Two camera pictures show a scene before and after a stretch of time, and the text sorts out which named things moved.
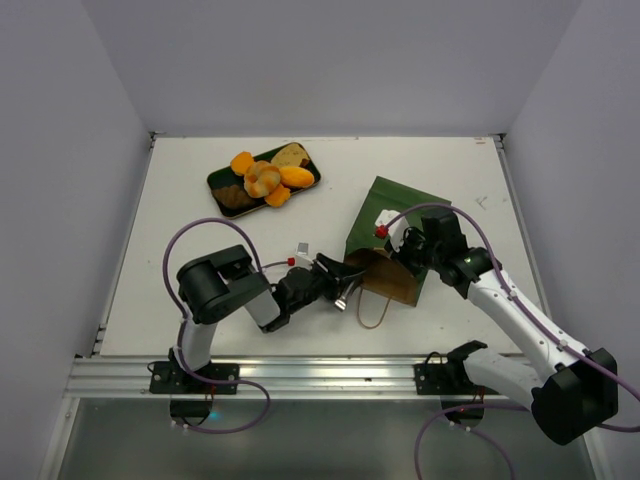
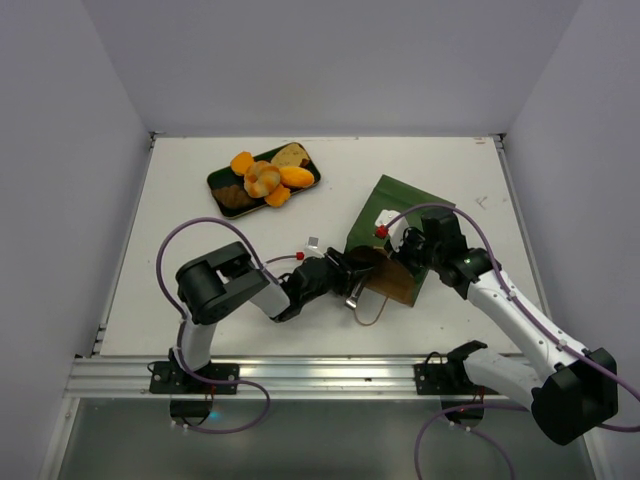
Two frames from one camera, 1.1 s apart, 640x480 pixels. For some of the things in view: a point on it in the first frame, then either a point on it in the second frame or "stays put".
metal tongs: (341, 302) → (351, 301)
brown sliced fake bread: (292, 155) stays put
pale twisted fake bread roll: (261, 178) stays put
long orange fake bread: (277, 195) stays put
